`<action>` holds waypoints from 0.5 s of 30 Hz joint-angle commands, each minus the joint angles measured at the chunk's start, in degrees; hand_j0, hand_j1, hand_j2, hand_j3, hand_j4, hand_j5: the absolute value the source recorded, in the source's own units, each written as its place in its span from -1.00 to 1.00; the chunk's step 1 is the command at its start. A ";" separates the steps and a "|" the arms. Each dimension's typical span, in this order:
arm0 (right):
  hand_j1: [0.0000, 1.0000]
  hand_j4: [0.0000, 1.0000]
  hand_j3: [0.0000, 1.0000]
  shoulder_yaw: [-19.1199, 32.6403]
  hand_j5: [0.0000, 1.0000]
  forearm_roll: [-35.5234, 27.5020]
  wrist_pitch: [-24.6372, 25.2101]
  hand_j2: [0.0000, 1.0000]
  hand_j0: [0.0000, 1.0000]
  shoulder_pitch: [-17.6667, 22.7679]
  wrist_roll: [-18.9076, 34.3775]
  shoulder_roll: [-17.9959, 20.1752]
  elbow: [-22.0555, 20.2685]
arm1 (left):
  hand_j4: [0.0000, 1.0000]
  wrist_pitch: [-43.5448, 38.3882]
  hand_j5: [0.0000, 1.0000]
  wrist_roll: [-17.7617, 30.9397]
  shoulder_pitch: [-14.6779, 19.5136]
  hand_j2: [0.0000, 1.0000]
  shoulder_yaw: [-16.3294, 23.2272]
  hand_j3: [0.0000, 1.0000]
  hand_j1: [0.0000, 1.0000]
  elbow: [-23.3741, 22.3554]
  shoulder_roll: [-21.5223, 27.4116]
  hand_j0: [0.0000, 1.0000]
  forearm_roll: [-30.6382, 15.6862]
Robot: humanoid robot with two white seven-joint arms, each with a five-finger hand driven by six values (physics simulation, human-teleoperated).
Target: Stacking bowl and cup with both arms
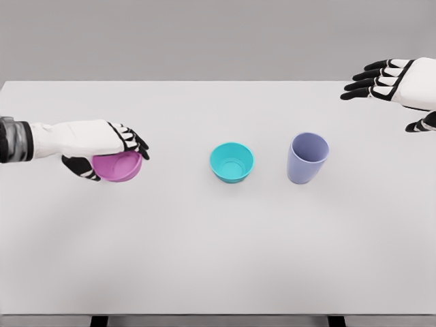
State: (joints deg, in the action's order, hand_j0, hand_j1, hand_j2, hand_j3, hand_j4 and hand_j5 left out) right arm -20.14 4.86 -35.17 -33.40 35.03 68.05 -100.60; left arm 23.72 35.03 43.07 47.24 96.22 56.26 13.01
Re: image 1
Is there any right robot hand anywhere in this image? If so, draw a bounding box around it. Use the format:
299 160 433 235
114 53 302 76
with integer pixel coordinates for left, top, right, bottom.
339 57 436 134

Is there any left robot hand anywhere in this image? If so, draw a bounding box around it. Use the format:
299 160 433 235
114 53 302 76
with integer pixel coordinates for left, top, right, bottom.
61 119 151 182

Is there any pink bowl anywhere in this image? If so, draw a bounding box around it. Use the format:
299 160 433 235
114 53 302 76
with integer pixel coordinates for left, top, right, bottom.
91 151 143 183

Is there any lavender cup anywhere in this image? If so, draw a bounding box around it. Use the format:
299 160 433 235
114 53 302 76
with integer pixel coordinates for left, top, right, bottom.
287 132 330 185

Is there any teal bowl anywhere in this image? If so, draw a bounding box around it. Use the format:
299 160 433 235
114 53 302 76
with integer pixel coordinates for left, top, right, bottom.
208 142 255 185

